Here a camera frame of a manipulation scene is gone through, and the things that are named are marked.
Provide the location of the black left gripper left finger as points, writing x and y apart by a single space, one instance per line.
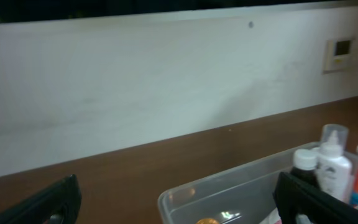
57 203

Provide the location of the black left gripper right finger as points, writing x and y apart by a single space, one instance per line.
295 197

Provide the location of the dark bottle white cap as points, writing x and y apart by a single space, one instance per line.
304 166

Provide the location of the white Panadol box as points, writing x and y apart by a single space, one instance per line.
272 218

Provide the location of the clear plastic container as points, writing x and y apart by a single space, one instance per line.
243 194

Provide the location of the white wall control panel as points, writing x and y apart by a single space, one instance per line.
337 55

